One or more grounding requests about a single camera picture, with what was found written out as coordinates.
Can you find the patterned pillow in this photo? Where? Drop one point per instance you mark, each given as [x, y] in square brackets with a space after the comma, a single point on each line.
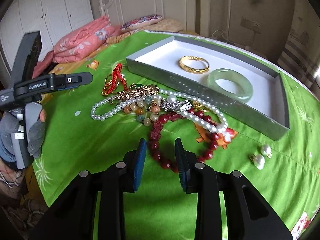
[141, 22]

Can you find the white bed headboard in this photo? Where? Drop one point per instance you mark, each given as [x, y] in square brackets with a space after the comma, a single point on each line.
[194, 15]

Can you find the beige floral pillow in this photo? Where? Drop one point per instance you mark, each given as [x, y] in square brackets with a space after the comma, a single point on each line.
[169, 25]

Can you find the pearl earring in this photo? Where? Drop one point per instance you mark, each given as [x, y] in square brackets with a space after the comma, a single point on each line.
[258, 160]
[266, 151]

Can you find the pale green jade bangle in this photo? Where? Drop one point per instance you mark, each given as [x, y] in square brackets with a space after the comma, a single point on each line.
[230, 83]

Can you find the pink folded quilt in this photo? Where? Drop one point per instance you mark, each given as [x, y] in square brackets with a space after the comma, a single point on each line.
[78, 44]

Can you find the grey jewelry tray box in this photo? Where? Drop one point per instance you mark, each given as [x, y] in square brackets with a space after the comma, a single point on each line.
[267, 111]

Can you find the green cartoon blanket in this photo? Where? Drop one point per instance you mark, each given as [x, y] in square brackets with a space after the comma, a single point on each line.
[160, 209]

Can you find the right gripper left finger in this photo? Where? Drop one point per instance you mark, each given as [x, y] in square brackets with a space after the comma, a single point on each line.
[92, 205]

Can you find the wall power socket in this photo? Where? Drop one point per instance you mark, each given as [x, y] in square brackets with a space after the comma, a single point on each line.
[251, 25]

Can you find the white wardrobe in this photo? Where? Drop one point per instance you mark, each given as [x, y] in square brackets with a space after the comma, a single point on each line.
[52, 18]

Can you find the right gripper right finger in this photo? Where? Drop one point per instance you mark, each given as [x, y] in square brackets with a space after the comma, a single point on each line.
[249, 215]

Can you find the striped curtain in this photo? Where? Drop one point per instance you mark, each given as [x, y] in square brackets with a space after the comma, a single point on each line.
[300, 55]

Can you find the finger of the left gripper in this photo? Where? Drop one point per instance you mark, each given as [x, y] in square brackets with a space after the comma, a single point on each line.
[63, 81]

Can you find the gloved left hand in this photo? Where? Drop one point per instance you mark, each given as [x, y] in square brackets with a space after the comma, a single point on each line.
[9, 124]

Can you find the gold bangle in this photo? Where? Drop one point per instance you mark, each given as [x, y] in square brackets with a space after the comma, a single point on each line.
[194, 64]

